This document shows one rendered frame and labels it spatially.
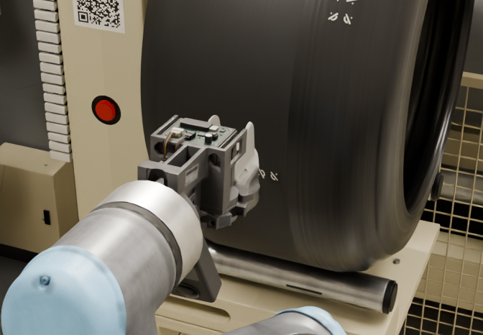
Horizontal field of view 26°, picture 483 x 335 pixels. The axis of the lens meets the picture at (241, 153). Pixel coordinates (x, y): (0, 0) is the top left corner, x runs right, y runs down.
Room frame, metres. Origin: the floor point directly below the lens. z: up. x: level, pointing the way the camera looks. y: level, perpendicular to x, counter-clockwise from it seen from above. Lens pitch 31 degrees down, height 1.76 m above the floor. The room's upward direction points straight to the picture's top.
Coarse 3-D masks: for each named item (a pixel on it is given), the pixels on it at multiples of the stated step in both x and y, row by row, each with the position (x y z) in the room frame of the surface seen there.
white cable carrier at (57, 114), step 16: (48, 0) 1.31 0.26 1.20; (48, 16) 1.31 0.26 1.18; (48, 32) 1.31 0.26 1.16; (48, 48) 1.31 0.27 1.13; (48, 64) 1.31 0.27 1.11; (48, 80) 1.31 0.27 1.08; (64, 80) 1.31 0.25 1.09; (48, 96) 1.31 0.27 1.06; (64, 96) 1.31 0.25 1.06; (48, 112) 1.32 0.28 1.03; (64, 112) 1.30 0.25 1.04; (48, 128) 1.32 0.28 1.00; (64, 128) 1.31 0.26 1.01; (64, 144) 1.31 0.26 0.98; (64, 160) 1.31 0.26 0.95
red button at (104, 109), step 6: (102, 102) 1.27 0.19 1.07; (108, 102) 1.26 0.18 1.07; (96, 108) 1.27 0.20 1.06; (102, 108) 1.26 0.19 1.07; (108, 108) 1.26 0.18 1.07; (114, 108) 1.26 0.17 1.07; (102, 114) 1.26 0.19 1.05; (108, 114) 1.26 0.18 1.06; (114, 114) 1.26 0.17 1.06; (108, 120) 1.26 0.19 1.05
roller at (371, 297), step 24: (216, 264) 1.12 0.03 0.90; (240, 264) 1.11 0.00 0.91; (264, 264) 1.11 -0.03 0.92; (288, 264) 1.10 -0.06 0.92; (288, 288) 1.09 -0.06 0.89; (312, 288) 1.07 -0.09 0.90; (336, 288) 1.06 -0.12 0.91; (360, 288) 1.06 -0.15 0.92; (384, 288) 1.05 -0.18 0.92; (384, 312) 1.04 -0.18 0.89
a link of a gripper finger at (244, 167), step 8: (248, 128) 0.85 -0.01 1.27; (248, 136) 0.84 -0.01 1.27; (248, 144) 0.84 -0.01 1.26; (248, 152) 0.85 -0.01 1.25; (256, 152) 0.88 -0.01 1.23; (240, 160) 0.82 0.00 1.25; (248, 160) 0.85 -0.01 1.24; (256, 160) 0.86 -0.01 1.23; (240, 168) 0.82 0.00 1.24; (248, 168) 0.84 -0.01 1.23; (240, 176) 0.82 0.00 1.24; (248, 176) 0.82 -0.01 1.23
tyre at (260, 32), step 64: (192, 0) 1.03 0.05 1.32; (256, 0) 1.01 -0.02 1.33; (320, 0) 0.99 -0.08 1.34; (384, 0) 0.99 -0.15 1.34; (448, 0) 1.43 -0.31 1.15; (192, 64) 1.01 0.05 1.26; (256, 64) 0.98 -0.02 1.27; (320, 64) 0.96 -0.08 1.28; (384, 64) 0.97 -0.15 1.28; (448, 64) 1.36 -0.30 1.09; (256, 128) 0.97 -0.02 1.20; (320, 128) 0.94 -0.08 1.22; (384, 128) 0.96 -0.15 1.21; (448, 128) 1.29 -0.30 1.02; (320, 192) 0.94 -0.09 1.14; (384, 192) 0.96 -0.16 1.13; (320, 256) 0.99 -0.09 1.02; (384, 256) 1.04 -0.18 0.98
